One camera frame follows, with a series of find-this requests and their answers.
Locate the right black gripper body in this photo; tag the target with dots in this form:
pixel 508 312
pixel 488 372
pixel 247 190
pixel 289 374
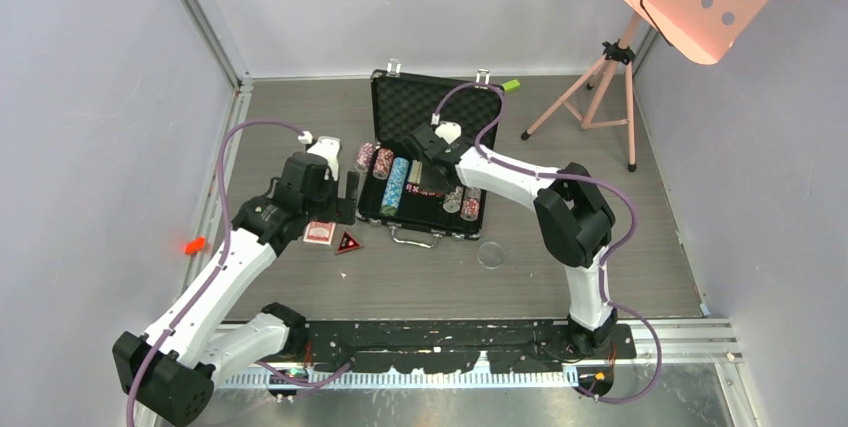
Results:
pixel 429 183

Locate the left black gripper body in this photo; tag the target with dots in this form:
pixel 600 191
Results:
pixel 326 205

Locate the light blue chip row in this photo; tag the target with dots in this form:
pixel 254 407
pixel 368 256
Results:
pixel 394 187

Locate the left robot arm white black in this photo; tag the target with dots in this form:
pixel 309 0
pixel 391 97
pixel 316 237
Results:
pixel 175 365

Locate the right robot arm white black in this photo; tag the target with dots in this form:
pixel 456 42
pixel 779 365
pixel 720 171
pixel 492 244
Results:
pixel 575 220

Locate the black poker set case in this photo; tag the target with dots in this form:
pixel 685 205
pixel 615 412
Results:
pixel 402 102

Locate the blue boxed card deck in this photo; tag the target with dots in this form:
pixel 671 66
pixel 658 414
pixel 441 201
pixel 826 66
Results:
pixel 415 172

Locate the green grey chip row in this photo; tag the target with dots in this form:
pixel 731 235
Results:
pixel 452 201

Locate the red playing card deck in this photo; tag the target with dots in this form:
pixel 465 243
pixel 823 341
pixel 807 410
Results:
pixel 319 233

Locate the red dice in case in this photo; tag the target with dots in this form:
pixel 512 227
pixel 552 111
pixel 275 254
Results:
pixel 418 190

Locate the red black triangle dealer button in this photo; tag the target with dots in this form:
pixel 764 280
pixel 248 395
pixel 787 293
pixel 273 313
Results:
pixel 348 243

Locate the blue orange chip row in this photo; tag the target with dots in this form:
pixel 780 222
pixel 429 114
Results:
pixel 471 204

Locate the purple chip stack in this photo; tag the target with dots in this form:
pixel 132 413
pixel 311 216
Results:
pixel 364 157

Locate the dark red chip stack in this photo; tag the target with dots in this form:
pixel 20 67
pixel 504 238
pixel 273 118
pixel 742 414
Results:
pixel 383 163

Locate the clear round disc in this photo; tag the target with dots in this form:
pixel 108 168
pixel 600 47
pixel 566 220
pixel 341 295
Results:
pixel 491 255

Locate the green block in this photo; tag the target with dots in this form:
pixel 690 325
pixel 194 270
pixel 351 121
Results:
pixel 510 85

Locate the orange clip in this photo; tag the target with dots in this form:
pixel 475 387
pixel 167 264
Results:
pixel 194 246

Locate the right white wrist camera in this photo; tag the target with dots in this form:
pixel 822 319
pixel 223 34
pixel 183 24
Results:
pixel 446 130

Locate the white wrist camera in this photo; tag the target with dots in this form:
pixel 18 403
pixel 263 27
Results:
pixel 446 130
pixel 325 147

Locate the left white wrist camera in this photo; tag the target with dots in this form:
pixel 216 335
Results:
pixel 325 147

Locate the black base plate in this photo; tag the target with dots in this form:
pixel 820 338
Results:
pixel 450 346

